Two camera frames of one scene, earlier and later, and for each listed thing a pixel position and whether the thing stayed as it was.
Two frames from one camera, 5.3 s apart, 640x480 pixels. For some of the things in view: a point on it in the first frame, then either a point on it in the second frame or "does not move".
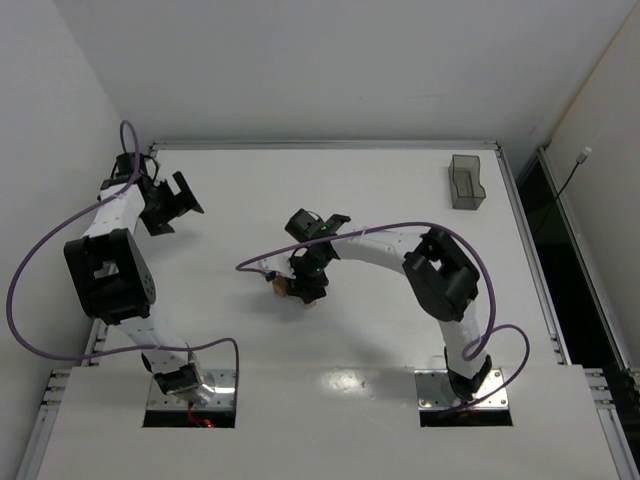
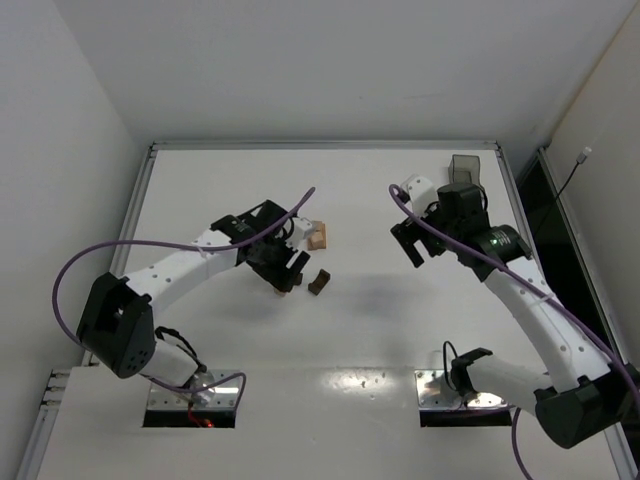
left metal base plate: [223, 398] does not move
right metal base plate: [434, 391] does not move
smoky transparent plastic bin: [466, 191] does not move
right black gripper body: [307, 290] → [413, 238]
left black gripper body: [170, 201] → [282, 267]
